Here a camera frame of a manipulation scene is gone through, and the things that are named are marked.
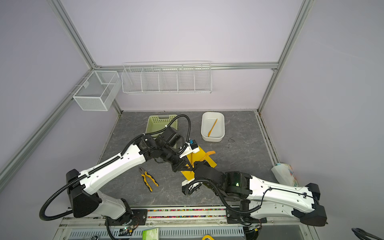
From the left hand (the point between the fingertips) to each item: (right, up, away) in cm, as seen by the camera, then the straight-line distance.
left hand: (189, 170), depth 67 cm
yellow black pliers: (-28, -9, +20) cm, 35 cm away
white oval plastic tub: (+12, +24, +47) cm, 55 cm away
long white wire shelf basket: (-16, +54, +40) cm, 69 cm away
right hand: (+4, +5, -1) cm, 6 cm away
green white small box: (-17, -30, +1) cm, 34 cm away
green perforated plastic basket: (-28, +22, +45) cm, 57 cm away
